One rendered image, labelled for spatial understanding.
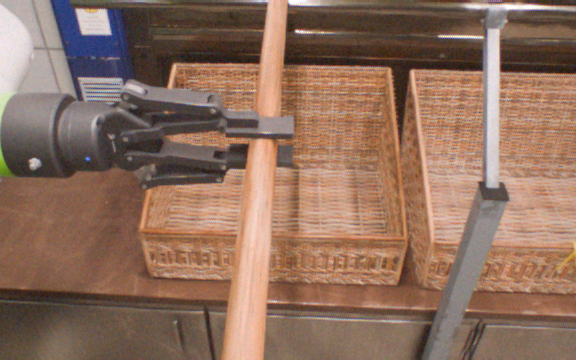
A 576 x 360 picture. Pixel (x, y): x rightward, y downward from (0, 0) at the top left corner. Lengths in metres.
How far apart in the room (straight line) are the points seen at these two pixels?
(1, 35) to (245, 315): 0.46
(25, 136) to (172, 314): 0.77
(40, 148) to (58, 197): 0.93
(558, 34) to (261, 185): 1.09
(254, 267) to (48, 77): 1.25
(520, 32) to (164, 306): 1.04
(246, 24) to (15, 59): 0.76
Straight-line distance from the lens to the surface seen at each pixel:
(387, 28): 1.38
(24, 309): 1.42
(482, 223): 0.97
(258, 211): 0.49
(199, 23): 1.39
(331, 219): 1.35
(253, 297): 0.43
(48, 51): 1.58
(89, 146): 0.59
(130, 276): 1.29
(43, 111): 0.60
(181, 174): 0.62
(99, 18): 1.45
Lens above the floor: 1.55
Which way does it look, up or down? 41 degrees down
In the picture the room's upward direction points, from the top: straight up
